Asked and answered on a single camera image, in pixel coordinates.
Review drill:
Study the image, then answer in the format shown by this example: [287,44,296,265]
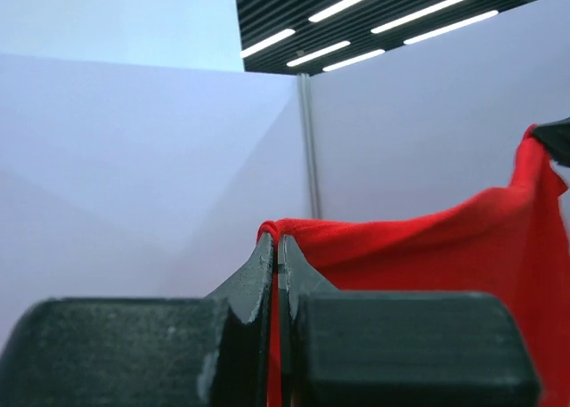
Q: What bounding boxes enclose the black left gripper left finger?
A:
[1,234,273,406]

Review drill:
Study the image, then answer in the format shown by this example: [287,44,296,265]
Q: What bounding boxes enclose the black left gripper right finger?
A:
[278,235,542,406]

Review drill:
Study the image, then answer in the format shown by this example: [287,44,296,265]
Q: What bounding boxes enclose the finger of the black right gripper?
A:
[532,118,570,167]

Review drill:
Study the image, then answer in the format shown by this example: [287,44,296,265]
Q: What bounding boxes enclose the red t shirt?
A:
[258,130,569,406]

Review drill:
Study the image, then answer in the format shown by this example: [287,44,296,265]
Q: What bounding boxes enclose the right aluminium frame post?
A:
[297,73,322,219]

